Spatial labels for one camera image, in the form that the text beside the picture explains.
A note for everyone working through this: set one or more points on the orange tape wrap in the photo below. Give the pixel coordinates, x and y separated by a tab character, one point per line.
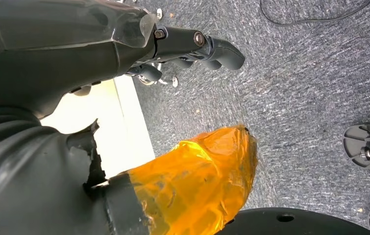
197	181

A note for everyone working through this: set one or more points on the grey desk leg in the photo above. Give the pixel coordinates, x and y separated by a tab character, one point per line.
81	91

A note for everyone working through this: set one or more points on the black robot leg shell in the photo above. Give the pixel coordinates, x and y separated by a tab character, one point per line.
301	225

